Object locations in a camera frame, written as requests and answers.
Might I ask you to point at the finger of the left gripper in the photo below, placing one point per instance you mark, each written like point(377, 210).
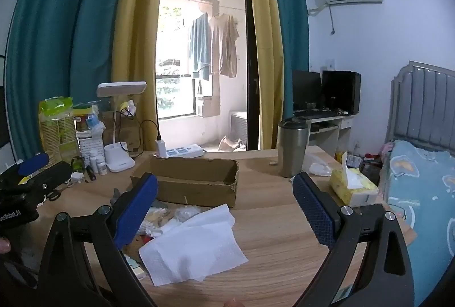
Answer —
point(33, 164)
point(44, 183)

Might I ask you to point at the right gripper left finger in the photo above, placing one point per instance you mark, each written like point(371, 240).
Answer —
point(83, 264)

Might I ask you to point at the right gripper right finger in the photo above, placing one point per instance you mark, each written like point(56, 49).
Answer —
point(385, 275)

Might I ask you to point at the white paper towel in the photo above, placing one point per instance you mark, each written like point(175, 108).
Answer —
point(195, 249)

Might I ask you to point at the grey socks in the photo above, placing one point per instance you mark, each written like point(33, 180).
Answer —
point(115, 196)

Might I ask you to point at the person's left hand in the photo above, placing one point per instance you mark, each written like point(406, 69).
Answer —
point(5, 246)

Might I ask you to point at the black scissors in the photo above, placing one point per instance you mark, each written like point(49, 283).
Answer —
point(56, 193)

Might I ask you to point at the green paper cup pack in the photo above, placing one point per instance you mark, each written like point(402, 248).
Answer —
point(57, 129)

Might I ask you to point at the white plastic basket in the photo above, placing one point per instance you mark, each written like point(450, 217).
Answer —
point(90, 140)

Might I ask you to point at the small white pill bottle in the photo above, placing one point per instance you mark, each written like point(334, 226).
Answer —
point(101, 165)

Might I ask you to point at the yellow lid jar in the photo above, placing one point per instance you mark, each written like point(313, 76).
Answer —
point(81, 114)

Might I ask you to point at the yellow tissue pack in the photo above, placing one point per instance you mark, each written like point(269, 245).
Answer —
point(352, 187)

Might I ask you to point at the white desk lamp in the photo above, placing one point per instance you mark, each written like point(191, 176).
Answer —
point(117, 154)

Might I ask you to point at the blue cartoon bedsheet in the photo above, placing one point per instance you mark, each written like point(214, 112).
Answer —
point(419, 186)

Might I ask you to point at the clear plastic bag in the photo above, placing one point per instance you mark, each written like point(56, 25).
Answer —
point(314, 165)

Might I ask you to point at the white usb charger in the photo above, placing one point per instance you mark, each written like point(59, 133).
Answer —
point(161, 148)

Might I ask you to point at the white computer desk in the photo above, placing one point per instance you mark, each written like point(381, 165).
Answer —
point(328, 131)

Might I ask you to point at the steel travel mug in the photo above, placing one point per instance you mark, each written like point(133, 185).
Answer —
point(293, 135)

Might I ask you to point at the brown cardboard box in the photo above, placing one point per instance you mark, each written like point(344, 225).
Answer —
point(192, 181)

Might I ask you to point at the white power strip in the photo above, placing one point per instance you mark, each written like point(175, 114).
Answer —
point(190, 151)

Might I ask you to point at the grey bed headboard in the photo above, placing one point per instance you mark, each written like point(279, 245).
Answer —
point(422, 107)

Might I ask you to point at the teal yellow left curtain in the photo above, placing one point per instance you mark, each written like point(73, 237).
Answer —
point(67, 48)

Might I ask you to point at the black computer monitor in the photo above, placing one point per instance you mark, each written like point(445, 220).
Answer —
point(326, 94)

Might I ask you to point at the hanging blue shirt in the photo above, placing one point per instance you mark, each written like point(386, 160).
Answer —
point(200, 47)

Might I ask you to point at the hanging beige shirt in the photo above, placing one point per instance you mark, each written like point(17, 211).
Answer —
point(224, 35)

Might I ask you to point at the yellow teal right curtain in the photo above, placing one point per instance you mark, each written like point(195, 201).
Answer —
point(282, 40)

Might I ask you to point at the small white wall charger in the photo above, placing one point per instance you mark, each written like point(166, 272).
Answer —
point(77, 177)

